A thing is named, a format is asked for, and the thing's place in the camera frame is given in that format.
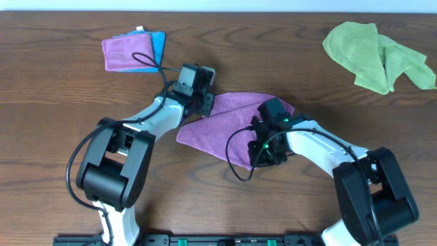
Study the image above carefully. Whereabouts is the purple microfiber cloth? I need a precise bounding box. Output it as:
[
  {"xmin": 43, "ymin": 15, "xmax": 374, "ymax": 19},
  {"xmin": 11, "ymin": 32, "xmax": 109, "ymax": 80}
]
[{"xmin": 176, "ymin": 92, "xmax": 274, "ymax": 169}]

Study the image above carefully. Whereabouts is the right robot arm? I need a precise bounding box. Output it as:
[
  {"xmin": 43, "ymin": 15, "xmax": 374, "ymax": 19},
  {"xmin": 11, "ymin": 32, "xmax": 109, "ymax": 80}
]
[{"xmin": 248, "ymin": 98, "xmax": 419, "ymax": 245}]

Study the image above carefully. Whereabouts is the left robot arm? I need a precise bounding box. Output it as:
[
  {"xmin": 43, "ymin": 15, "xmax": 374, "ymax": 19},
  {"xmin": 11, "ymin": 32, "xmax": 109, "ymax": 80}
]
[{"xmin": 75, "ymin": 64, "xmax": 216, "ymax": 245}]

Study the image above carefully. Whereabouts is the folded blue cloth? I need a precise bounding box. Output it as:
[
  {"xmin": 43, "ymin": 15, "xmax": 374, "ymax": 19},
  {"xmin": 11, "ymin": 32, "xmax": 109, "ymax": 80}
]
[{"xmin": 113, "ymin": 26, "xmax": 166, "ymax": 72}]

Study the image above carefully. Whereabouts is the folded purple cloth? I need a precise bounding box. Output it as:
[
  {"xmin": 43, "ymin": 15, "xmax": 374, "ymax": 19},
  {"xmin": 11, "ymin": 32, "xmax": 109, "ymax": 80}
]
[{"xmin": 102, "ymin": 33, "xmax": 154, "ymax": 72}]

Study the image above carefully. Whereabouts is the green microfiber cloth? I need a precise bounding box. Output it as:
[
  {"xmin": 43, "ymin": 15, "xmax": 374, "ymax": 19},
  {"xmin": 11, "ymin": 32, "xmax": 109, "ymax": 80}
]
[{"xmin": 322, "ymin": 22, "xmax": 436, "ymax": 95}]

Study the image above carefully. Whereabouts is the right black cable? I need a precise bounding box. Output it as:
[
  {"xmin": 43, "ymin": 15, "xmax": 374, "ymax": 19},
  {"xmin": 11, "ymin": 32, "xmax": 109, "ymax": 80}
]
[{"xmin": 225, "ymin": 125, "xmax": 386, "ymax": 246}]

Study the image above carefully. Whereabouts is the black cable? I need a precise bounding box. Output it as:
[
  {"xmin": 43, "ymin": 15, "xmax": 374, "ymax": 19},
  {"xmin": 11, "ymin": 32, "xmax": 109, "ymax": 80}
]
[
  {"xmin": 66, "ymin": 51, "xmax": 182, "ymax": 246},
  {"xmin": 225, "ymin": 125, "xmax": 386, "ymax": 246}
]

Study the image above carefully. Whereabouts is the left black cable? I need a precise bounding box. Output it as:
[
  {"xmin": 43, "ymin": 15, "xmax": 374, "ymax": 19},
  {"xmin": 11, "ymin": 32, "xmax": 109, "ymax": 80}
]
[{"xmin": 66, "ymin": 51, "xmax": 182, "ymax": 246}]

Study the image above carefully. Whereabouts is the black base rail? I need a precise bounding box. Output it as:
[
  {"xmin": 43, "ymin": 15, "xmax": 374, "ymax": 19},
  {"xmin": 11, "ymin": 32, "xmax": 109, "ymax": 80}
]
[{"xmin": 53, "ymin": 234, "xmax": 399, "ymax": 246}]

